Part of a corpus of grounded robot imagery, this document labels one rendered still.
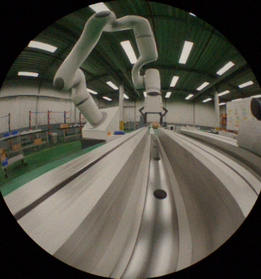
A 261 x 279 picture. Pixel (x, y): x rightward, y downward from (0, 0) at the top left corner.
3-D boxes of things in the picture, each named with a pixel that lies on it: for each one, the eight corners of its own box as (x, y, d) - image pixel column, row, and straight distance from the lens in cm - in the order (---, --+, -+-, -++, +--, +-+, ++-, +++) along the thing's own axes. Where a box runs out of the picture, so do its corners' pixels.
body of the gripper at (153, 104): (161, 96, 54) (161, 114, 51) (144, 96, 53) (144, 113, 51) (162, 91, 47) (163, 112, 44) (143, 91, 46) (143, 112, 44)
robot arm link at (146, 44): (119, 40, 51) (133, 91, 52) (153, 34, 48) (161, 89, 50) (125, 42, 59) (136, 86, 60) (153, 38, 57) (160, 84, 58)
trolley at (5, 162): (23, 161, 346) (17, 128, 335) (27, 165, 294) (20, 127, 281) (3, 173, 344) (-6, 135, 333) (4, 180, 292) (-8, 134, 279)
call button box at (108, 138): (114, 145, 38) (114, 132, 37) (135, 147, 35) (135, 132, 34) (106, 151, 31) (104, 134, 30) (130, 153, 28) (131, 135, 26)
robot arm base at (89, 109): (83, 129, 69) (67, 112, 63) (94, 113, 78) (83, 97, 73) (100, 128, 55) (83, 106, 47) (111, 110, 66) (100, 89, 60)
